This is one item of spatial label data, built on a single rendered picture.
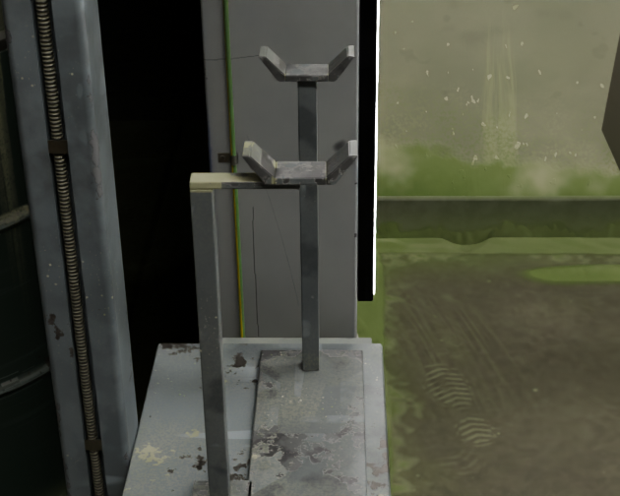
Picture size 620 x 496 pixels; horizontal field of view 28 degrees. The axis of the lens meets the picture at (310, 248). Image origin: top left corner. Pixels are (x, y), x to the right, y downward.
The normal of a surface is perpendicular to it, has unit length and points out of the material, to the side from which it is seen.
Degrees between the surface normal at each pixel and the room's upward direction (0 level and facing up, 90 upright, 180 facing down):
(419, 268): 0
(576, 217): 90
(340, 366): 0
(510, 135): 57
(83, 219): 90
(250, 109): 90
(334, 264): 90
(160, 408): 0
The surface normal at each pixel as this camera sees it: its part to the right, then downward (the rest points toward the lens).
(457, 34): -0.03, -0.08
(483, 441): -0.01, -0.88
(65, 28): -0.02, 0.47
